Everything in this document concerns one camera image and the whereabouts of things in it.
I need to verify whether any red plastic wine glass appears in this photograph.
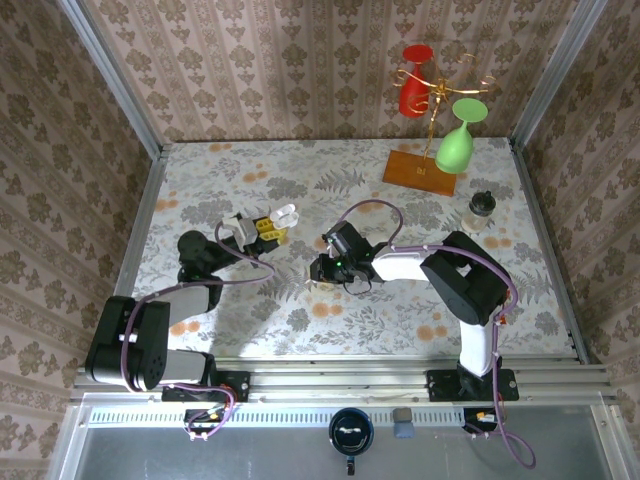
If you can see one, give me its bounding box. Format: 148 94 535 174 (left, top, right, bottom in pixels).
398 43 434 119

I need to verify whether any gold wire rack wooden base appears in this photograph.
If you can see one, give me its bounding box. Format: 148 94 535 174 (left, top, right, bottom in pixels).
382 52 500 197

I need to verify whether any grey metal sheet panel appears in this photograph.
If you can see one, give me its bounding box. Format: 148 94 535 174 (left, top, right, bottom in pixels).
59 405 634 480

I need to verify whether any aluminium frame post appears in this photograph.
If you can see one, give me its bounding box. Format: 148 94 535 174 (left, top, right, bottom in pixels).
55 0 167 160
510 0 609 151

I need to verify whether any small jar with black lid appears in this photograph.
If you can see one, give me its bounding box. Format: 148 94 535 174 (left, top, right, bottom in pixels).
460 191 498 235

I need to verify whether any aluminium mounting rail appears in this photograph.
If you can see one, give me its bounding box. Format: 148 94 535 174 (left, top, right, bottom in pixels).
69 355 617 407

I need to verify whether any black connector box with wires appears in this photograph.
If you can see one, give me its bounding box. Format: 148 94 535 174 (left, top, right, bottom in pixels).
462 407 503 436
183 407 236 441

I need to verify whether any white slotted cable duct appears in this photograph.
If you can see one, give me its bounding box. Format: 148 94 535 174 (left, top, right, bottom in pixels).
87 407 466 427

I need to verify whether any green plastic wine glass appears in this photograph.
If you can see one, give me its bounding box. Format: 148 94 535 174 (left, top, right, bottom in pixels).
434 97 490 175

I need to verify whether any aluminium table side rail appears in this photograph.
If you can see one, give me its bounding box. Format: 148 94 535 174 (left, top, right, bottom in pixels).
509 137 594 364
94 149 169 369

